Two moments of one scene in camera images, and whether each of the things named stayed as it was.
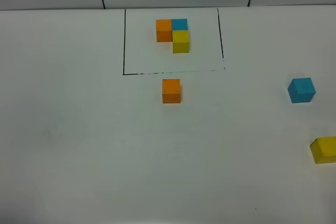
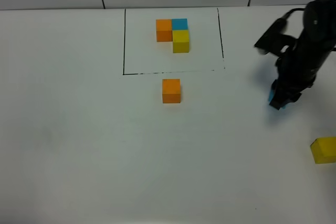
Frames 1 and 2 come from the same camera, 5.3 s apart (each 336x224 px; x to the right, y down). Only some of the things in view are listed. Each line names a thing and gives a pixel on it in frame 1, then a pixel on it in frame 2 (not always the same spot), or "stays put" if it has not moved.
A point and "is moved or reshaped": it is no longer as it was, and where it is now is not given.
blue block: (301, 90) is moved or reshaped
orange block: (171, 91) stays put
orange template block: (164, 30) stays put
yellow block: (324, 150) stays put
